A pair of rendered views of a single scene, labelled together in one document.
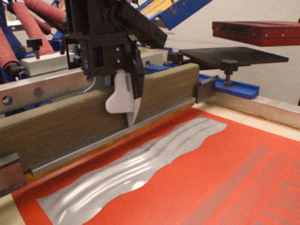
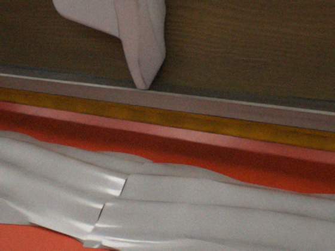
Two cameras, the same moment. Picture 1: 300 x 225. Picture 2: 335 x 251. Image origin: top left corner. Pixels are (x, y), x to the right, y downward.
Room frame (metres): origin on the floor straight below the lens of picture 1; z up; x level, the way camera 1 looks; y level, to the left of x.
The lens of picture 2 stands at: (0.27, -0.16, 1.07)
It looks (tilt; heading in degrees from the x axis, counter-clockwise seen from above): 27 degrees down; 67
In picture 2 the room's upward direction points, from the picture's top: 3 degrees counter-clockwise
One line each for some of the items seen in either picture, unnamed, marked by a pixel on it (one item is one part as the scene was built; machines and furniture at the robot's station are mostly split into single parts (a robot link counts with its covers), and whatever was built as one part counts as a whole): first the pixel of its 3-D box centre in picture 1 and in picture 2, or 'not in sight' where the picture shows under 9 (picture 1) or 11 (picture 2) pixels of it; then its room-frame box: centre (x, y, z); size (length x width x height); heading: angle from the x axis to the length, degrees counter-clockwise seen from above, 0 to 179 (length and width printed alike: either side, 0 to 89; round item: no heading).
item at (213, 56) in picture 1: (151, 66); not in sight; (1.14, -0.05, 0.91); 1.34 x 0.40 x 0.08; 102
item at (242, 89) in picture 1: (199, 89); not in sight; (0.58, -0.15, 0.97); 0.30 x 0.05 x 0.07; 42
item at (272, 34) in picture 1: (278, 31); not in sight; (1.30, -0.78, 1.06); 0.61 x 0.46 x 0.12; 102
